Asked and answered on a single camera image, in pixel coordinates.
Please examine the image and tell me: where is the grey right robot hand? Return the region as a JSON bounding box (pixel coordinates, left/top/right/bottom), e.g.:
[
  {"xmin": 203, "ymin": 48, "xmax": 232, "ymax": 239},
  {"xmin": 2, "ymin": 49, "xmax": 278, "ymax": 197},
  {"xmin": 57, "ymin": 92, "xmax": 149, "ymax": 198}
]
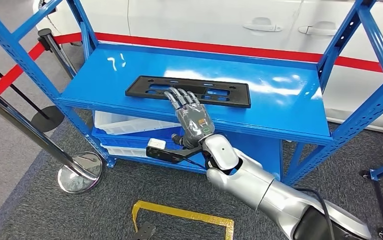
[{"xmin": 163, "ymin": 87, "xmax": 216, "ymax": 150}]

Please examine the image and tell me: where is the black plastic plate part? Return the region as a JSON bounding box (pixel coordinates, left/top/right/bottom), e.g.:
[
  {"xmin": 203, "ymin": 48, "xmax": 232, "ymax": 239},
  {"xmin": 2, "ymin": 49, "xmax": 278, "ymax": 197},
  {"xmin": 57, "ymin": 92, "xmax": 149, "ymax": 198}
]
[{"xmin": 125, "ymin": 75, "xmax": 252, "ymax": 109}]

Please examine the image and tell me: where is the blue plastic crate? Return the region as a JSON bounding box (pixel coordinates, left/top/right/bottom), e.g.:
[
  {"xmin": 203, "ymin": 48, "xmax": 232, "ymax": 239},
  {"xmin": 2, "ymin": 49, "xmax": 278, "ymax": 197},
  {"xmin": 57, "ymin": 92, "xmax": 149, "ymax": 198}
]
[{"xmin": 91, "ymin": 125, "xmax": 186, "ymax": 150}]

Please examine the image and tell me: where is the red barrier belt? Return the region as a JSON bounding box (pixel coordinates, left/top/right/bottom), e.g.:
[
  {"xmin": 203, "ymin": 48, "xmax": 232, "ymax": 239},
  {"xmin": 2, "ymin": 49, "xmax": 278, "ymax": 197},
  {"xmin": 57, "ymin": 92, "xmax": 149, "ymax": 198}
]
[
  {"xmin": 53, "ymin": 32, "xmax": 383, "ymax": 74},
  {"xmin": 0, "ymin": 41, "xmax": 47, "ymax": 96}
]

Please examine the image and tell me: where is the yellow floor tape square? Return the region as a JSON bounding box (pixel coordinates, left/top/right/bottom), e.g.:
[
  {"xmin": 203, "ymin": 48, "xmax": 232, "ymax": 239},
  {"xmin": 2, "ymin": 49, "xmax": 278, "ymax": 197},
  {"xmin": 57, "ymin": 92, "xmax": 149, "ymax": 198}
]
[{"xmin": 131, "ymin": 200, "xmax": 235, "ymax": 240}]

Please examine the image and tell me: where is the white car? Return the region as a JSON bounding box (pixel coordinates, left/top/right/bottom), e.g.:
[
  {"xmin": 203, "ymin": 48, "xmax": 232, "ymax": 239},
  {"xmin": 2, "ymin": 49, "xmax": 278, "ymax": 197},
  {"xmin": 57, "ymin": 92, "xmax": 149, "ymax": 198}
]
[{"xmin": 32, "ymin": 0, "xmax": 383, "ymax": 137}]

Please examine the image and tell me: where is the chrome barrier stanchion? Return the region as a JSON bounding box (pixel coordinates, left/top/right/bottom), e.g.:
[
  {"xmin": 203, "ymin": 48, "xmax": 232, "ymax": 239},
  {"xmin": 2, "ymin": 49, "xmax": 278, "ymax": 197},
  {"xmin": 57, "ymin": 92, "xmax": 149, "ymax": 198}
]
[
  {"xmin": 37, "ymin": 28, "xmax": 78, "ymax": 80},
  {"xmin": 0, "ymin": 84, "xmax": 105, "ymax": 195}
]

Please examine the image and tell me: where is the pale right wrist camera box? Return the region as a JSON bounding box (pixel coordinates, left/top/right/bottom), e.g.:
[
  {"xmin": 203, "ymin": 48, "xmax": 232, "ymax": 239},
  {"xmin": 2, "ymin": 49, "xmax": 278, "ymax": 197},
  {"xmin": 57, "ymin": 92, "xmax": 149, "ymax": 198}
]
[{"xmin": 147, "ymin": 138, "xmax": 167, "ymax": 150}]

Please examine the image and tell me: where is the black right wrist camera bracket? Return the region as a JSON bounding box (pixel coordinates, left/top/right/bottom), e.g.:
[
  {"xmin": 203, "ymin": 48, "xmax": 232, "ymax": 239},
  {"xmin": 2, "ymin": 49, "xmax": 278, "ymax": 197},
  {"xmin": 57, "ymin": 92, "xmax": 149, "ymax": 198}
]
[{"xmin": 145, "ymin": 145, "xmax": 206, "ymax": 165}]

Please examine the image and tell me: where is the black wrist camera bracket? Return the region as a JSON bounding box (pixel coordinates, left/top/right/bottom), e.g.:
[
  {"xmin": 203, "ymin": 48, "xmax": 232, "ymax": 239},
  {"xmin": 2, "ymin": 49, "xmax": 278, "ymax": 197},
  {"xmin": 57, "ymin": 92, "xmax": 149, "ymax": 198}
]
[
  {"xmin": 145, "ymin": 145, "xmax": 206, "ymax": 165},
  {"xmin": 134, "ymin": 221, "xmax": 157, "ymax": 240}
]

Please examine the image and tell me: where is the white car door handle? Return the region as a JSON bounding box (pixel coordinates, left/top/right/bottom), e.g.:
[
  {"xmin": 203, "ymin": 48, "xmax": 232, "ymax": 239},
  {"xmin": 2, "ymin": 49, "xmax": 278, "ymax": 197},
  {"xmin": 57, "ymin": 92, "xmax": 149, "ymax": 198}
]
[
  {"xmin": 242, "ymin": 17, "xmax": 283, "ymax": 33},
  {"xmin": 298, "ymin": 21, "xmax": 339, "ymax": 37}
]

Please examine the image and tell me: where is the black left wrist camera bracket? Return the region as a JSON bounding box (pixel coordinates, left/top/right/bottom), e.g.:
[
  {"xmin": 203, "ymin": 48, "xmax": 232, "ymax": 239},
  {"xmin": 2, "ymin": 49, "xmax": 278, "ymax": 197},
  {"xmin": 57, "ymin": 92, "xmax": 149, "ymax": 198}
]
[{"xmin": 134, "ymin": 221, "xmax": 157, "ymax": 240}]

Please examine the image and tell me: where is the black thin post stanchion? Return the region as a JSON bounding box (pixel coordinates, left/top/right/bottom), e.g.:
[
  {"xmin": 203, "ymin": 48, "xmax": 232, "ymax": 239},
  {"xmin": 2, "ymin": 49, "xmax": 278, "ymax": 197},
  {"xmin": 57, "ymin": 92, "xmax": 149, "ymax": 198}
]
[{"xmin": 0, "ymin": 52, "xmax": 66, "ymax": 133}]

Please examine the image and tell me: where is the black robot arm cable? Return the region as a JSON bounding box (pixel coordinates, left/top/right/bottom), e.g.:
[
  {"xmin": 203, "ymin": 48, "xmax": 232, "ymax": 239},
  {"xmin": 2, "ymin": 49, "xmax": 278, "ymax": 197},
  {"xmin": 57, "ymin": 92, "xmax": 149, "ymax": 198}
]
[{"xmin": 294, "ymin": 188, "xmax": 336, "ymax": 240}]

